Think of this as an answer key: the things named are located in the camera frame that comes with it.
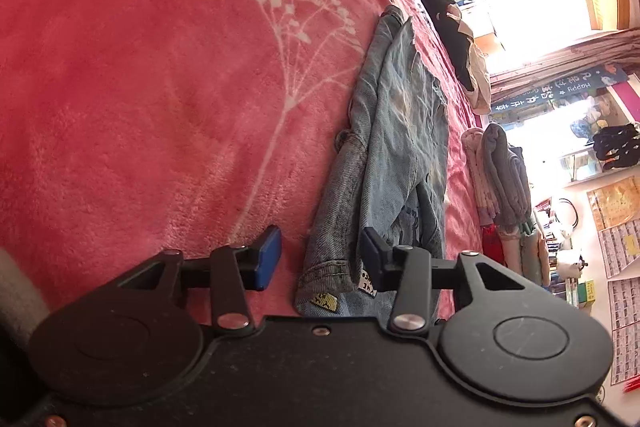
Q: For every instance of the grey cloth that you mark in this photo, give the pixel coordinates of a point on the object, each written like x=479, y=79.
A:
x=20, y=297

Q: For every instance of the blue denim jacket cartoon print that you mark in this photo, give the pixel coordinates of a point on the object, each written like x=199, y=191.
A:
x=395, y=132

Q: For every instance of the grey and pink folded clothes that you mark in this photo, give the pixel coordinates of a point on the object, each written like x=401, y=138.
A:
x=505, y=177

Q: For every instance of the black garment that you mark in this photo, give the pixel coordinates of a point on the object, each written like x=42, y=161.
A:
x=445, y=27

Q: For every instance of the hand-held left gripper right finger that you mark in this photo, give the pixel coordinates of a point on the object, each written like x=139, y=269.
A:
x=374, y=262

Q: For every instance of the white wall calendar sheet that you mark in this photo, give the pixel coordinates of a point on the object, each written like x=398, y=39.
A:
x=622, y=249
x=625, y=332

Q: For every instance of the white tissue roll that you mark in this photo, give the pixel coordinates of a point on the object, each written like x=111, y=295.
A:
x=570, y=263

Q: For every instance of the pink floral blanket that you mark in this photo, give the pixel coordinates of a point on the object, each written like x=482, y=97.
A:
x=150, y=82

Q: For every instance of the black bag on shelf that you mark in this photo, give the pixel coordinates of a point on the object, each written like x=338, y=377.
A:
x=617, y=144

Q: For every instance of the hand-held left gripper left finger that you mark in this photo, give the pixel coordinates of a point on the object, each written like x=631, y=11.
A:
x=267, y=257

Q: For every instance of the cream white garment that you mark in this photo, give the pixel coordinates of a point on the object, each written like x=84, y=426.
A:
x=479, y=77

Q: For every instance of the orange wall poster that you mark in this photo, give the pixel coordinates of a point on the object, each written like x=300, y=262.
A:
x=615, y=204

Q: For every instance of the blue hanging banner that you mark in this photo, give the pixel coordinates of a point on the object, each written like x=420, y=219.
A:
x=560, y=89

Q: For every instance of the blue white stuffed toy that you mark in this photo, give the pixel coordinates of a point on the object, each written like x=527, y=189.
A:
x=587, y=124

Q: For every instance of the red cloth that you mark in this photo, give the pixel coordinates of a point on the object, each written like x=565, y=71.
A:
x=495, y=244

